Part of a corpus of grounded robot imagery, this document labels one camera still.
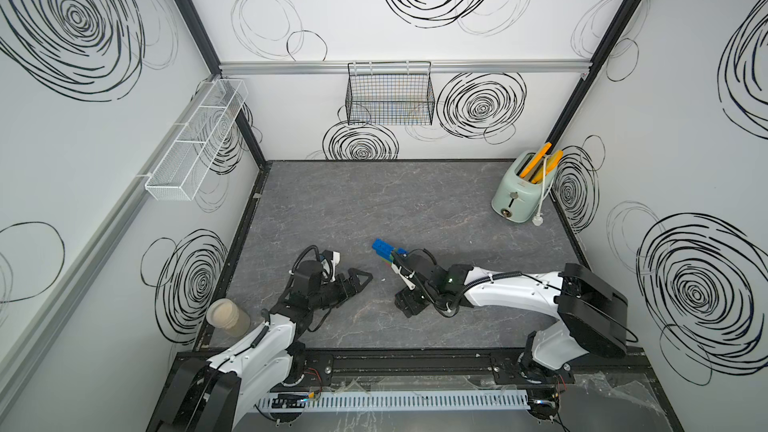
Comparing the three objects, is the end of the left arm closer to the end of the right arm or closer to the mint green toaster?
the end of the right arm

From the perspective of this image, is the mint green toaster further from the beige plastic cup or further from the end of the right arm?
the beige plastic cup

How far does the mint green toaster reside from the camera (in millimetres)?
935

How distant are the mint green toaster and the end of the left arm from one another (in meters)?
0.54

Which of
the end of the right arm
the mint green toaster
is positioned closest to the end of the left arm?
the end of the right arm

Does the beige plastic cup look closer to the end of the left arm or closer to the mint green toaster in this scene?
the end of the left arm

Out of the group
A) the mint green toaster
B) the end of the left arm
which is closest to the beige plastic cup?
the end of the left arm

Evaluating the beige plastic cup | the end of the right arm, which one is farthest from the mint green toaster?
the beige plastic cup

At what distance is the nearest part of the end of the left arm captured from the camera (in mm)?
734
